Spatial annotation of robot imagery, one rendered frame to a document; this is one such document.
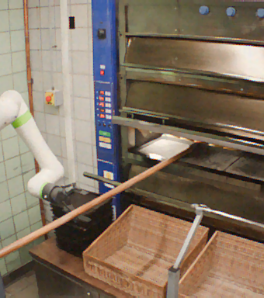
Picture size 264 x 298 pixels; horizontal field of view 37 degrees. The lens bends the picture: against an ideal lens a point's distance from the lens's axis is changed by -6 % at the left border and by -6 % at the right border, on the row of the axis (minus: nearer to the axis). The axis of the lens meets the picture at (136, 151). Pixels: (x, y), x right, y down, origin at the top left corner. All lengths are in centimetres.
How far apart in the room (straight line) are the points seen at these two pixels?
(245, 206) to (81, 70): 130
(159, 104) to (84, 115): 60
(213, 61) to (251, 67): 20
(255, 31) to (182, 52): 42
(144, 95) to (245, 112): 62
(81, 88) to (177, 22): 82
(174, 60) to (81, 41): 68
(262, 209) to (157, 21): 116
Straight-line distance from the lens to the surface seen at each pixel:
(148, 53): 227
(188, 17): 214
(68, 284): 255
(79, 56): 262
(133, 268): 246
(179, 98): 222
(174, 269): 184
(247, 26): 200
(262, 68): 197
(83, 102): 266
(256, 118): 203
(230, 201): 225
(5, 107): 184
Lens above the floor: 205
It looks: 20 degrees down
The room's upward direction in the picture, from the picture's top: 1 degrees counter-clockwise
